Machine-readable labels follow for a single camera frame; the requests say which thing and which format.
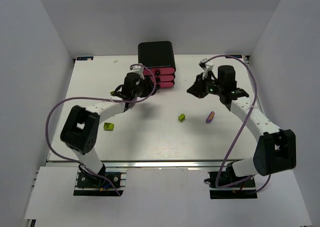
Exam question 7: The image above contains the pink drawer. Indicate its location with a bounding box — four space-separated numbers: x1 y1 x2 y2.
143 66 176 77
154 74 176 83
156 80 175 89

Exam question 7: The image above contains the lime small lego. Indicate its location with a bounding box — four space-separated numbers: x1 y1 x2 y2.
178 113 186 122

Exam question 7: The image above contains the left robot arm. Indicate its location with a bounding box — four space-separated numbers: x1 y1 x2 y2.
60 70 157 176

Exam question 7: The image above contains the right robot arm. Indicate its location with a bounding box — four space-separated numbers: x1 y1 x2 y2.
187 63 297 182

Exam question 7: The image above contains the purple lego with orange print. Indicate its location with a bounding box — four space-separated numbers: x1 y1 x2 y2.
205 111 215 124

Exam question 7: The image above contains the black drawer cabinet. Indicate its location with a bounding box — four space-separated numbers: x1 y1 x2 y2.
137 40 176 68

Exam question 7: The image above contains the right blue label sticker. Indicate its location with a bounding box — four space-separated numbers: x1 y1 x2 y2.
225 54 243 59

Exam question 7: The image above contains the blue label sticker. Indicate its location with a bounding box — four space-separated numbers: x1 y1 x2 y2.
225 54 243 59
76 56 94 61

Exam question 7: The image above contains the left blue label sticker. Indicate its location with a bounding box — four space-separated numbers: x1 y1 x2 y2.
76 56 94 61

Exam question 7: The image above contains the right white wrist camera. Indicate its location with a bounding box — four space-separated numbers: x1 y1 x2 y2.
198 58 214 80

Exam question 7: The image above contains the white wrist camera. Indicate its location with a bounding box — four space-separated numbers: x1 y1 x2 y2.
129 63 144 79
198 58 214 80

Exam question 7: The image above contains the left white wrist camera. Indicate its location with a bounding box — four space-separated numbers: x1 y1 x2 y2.
129 63 144 79

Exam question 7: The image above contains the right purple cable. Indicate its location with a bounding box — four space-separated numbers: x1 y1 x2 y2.
206 54 272 194

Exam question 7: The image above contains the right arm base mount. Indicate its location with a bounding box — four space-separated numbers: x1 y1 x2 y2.
203 167 258 200

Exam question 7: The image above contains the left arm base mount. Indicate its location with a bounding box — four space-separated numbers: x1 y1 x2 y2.
73 165 127 197

